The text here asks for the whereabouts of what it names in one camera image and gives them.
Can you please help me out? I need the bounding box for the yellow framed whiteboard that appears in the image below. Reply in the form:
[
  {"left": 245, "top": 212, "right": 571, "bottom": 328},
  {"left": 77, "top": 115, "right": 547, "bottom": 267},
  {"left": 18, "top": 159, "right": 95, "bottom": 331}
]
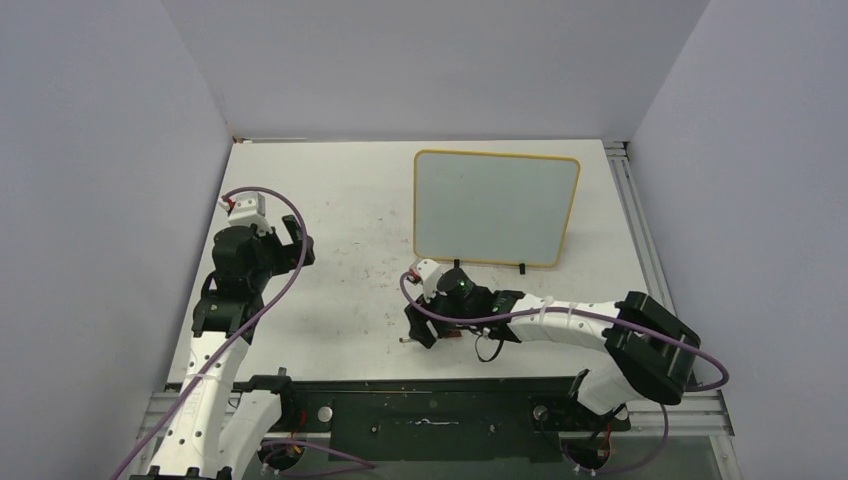
[{"left": 412, "top": 149, "right": 581, "bottom": 268}]

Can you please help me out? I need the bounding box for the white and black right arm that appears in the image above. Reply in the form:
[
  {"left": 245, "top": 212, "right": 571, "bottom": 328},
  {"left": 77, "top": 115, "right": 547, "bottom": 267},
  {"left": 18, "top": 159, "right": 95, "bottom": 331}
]
[{"left": 400, "top": 261, "right": 701, "bottom": 428}]

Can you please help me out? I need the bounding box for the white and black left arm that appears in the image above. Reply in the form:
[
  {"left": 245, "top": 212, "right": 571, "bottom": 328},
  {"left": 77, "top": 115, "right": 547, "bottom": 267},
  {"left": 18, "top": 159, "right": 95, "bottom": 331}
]
[{"left": 142, "top": 215, "right": 315, "bottom": 479}]

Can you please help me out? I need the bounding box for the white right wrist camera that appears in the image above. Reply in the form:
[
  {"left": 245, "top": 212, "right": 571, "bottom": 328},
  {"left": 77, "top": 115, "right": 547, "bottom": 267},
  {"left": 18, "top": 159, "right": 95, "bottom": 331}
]
[{"left": 409, "top": 259, "right": 444, "bottom": 300}]

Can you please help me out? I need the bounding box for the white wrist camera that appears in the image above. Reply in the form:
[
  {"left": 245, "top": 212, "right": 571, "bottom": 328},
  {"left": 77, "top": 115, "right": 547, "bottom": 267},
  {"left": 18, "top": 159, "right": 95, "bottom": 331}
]
[
  {"left": 218, "top": 192, "right": 271, "bottom": 236},
  {"left": 409, "top": 259, "right": 444, "bottom": 300}
]

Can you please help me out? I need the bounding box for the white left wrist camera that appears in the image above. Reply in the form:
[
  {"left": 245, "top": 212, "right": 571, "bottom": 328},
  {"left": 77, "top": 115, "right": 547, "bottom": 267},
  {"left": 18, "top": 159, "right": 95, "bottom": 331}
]
[{"left": 218, "top": 192, "right": 271, "bottom": 236}]

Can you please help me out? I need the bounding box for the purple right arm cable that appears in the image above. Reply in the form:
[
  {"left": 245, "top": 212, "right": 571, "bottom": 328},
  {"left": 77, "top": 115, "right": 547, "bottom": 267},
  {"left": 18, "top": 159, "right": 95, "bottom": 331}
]
[{"left": 399, "top": 271, "right": 731, "bottom": 476}]

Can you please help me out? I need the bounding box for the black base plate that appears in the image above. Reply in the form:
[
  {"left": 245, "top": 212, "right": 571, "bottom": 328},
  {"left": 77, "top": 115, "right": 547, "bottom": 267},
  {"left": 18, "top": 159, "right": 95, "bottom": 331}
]
[{"left": 266, "top": 377, "right": 631, "bottom": 462}]

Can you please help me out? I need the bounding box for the aluminium right side rail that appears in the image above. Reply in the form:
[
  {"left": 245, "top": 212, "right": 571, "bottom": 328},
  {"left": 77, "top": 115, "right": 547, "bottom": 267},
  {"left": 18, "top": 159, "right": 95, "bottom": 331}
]
[{"left": 603, "top": 141, "right": 676, "bottom": 313}]

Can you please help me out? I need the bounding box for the aluminium rail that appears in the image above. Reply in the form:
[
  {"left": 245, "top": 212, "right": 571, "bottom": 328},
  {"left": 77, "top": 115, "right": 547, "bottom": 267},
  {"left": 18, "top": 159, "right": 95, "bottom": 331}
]
[
  {"left": 135, "top": 390, "right": 735, "bottom": 442},
  {"left": 603, "top": 141, "right": 676, "bottom": 313}
]

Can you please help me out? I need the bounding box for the aluminium front rail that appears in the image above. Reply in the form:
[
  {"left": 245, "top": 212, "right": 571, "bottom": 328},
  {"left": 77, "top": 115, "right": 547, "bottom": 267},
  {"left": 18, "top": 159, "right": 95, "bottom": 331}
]
[{"left": 135, "top": 390, "right": 735, "bottom": 442}]

